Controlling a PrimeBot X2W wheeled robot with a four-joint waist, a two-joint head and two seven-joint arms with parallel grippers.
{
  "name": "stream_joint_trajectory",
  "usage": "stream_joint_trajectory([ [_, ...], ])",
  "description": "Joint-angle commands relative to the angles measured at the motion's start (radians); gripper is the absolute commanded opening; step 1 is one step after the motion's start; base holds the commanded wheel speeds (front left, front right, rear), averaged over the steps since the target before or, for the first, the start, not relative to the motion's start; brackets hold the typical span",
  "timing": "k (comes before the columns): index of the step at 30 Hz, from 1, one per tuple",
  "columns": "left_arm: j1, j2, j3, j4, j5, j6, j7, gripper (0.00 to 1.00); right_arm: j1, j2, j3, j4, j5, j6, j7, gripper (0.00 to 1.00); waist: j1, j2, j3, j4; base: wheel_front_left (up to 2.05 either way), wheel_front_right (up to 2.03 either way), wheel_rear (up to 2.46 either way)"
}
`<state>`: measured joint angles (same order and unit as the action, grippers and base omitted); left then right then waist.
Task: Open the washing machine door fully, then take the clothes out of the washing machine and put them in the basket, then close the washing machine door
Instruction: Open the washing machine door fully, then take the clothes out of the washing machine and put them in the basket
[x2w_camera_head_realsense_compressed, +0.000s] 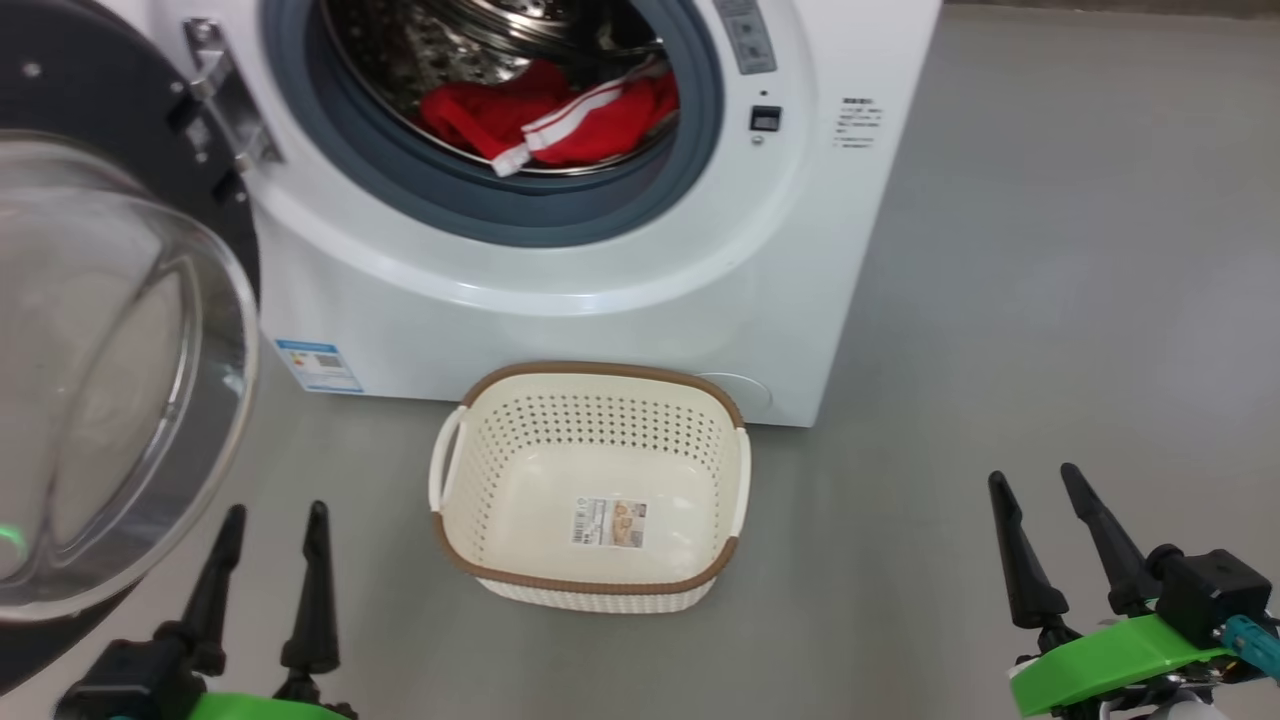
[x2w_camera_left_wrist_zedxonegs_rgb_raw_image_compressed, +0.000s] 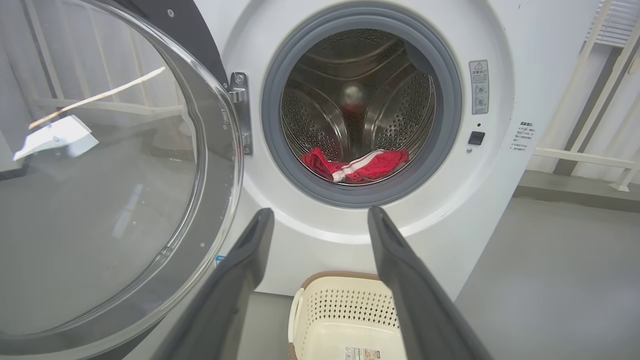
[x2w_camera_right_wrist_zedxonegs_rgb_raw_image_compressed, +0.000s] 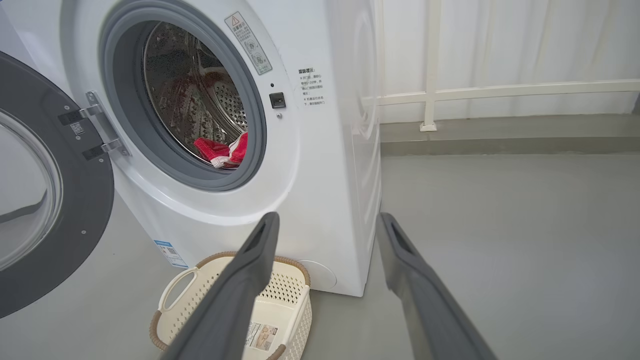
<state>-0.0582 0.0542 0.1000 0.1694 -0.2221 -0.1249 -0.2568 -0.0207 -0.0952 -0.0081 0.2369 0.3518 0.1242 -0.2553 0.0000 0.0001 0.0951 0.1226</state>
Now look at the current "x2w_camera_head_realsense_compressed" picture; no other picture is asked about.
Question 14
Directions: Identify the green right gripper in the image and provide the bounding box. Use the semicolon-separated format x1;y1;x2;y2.
988;463;1241;720

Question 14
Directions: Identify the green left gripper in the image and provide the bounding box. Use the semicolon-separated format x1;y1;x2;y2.
182;501;359;720

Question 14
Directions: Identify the washing machine glass door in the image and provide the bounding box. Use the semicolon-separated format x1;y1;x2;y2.
0;0;263;691

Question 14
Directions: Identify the red white-trimmed garment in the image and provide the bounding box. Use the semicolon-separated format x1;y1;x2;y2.
418;60;681;178

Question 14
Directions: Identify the cream perforated basket brown rim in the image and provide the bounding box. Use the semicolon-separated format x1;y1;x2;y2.
429;362;752;614

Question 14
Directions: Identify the printed label sticker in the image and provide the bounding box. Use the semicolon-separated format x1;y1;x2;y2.
571;497;648;548

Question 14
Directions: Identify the grey round plate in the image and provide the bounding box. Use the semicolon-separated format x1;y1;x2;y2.
695;372;773;416

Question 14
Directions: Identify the white front-load washing machine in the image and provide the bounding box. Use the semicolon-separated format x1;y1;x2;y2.
100;0;943;429

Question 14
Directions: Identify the silver metal mounting bracket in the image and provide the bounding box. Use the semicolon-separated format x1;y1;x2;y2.
183;18;283;171

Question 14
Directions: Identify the steel washing machine drum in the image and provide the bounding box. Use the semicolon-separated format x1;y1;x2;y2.
320;0;681;176

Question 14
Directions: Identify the blue energy label sticker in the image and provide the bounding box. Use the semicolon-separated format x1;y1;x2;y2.
275;340;364;394

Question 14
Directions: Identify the teal cable connector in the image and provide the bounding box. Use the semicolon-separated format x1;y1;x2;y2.
1222;615;1280;673

